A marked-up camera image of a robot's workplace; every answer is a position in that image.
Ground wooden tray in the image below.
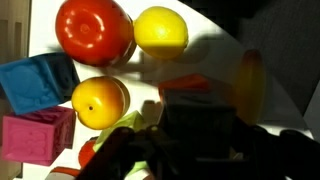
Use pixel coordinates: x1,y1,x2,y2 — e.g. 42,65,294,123
0,0,33,180

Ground yellow orange toy peach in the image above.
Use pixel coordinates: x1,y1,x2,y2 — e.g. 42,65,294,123
71,76,130,130

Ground orange translucent block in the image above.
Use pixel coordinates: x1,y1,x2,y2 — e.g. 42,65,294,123
158,74,210,97

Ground blue toy block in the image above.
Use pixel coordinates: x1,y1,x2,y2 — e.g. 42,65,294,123
13,52,80,115

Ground light green toy block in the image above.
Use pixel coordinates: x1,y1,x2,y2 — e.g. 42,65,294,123
93,111,144,162

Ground red toy apple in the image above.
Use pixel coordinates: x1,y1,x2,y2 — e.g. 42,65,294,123
55,0,134,67

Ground gray toy block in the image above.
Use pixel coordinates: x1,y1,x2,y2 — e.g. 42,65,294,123
163,89,235,159

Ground yellow toy lemon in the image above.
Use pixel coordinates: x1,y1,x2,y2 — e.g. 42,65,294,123
134,6,189,60

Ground small red toy piece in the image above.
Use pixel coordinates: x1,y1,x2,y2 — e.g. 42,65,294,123
78,137,97,168

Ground yellow toy banana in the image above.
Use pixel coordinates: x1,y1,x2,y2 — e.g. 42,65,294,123
234,49,266,125

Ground pink toy block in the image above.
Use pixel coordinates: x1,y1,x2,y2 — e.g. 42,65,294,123
2,106,76,166

